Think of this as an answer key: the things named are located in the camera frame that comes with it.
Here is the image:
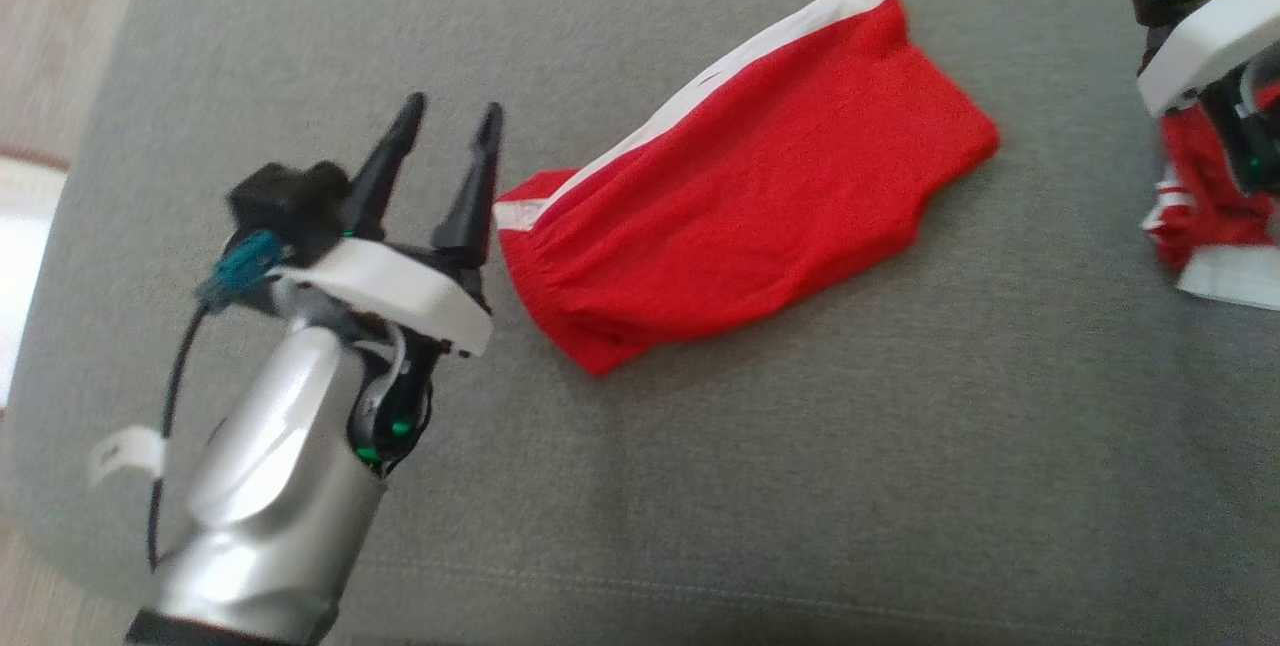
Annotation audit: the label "red shorts with white stripe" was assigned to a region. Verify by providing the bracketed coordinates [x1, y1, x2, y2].
[494, 0, 1002, 378]

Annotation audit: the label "white cable label tag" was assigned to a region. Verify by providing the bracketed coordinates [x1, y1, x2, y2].
[87, 426, 166, 489]

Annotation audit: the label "red printed jersey white trim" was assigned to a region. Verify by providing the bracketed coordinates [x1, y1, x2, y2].
[1142, 81, 1280, 313]

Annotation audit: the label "large grey fabric sofa chaise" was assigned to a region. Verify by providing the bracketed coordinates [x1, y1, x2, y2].
[0, 0, 1280, 646]

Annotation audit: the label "teal cable connector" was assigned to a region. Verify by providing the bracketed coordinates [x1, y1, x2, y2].
[197, 229, 289, 312]

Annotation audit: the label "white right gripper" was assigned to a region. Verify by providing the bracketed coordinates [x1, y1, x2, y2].
[1117, 0, 1280, 192]

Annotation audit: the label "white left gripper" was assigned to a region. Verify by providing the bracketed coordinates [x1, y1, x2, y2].
[268, 92, 505, 472]

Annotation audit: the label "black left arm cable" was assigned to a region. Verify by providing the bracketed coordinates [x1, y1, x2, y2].
[147, 301, 216, 572]

